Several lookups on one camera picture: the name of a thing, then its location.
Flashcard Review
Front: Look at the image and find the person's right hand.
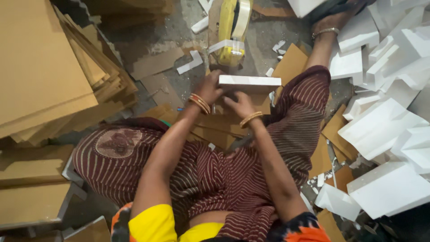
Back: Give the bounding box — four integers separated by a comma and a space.
223, 91, 256, 120

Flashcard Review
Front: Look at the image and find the person's left hand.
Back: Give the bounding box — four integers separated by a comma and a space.
195, 69, 225, 105

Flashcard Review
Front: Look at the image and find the white foam block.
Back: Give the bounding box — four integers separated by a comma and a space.
218, 75, 282, 95

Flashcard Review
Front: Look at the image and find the single gold bangle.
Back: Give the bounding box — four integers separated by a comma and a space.
239, 111, 264, 129

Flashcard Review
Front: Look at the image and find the gold bangles pair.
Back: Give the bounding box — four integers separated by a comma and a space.
187, 93, 211, 115

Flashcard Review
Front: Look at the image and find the white angled foam scrap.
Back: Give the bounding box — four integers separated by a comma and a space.
176, 50, 204, 75

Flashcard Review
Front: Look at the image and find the yellow tape dispenser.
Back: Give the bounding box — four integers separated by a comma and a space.
208, 0, 254, 68

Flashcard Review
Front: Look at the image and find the white straight foam scrap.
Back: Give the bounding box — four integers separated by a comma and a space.
190, 16, 210, 34

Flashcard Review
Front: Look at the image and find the torn grey-brown cardboard scrap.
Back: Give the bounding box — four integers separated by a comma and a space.
130, 47, 185, 81

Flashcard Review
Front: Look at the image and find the brown square cardboard sheet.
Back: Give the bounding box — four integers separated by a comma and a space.
271, 43, 310, 87

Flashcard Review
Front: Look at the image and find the maroon striped garment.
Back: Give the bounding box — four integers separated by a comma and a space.
72, 65, 332, 242

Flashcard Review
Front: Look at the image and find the brown cardboard scraps heap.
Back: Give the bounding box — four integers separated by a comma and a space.
307, 104, 359, 194

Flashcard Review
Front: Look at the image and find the silver anklet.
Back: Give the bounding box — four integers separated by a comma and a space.
311, 28, 340, 41

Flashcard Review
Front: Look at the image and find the person's foot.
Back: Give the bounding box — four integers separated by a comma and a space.
311, 6, 358, 35

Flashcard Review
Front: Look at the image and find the black sandal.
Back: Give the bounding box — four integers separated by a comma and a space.
307, 0, 377, 25

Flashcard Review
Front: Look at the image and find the yellow orange black top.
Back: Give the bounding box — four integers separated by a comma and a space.
110, 202, 332, 242

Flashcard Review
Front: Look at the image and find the heap of white foam pieces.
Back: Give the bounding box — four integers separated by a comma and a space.
288, 0, 430, 222

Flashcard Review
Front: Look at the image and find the stack of brown cardboard sheets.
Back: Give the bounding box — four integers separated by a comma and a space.
0, 0, 139, 147

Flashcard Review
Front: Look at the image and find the stack of flat cardboard boxes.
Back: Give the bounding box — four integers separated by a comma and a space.
0, 145, 112, 242

